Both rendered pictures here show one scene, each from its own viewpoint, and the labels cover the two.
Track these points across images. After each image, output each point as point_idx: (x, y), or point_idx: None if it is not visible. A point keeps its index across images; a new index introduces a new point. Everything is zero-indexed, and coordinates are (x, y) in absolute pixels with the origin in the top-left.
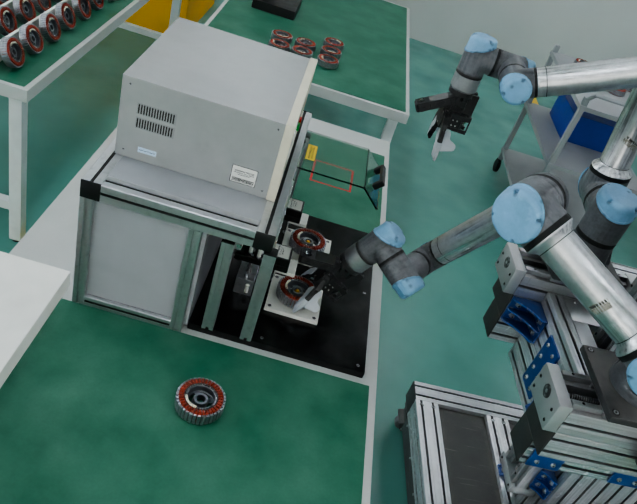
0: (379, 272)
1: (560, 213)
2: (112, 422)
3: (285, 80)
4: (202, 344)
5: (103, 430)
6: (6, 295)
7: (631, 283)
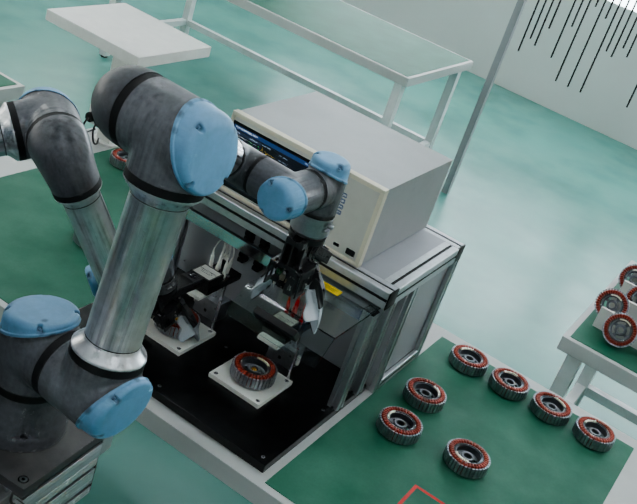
0: (195, 437)
1: (17, 100)
2: None
3: (326, 149)
4: None
5: None
6: (129, 43)
7: None
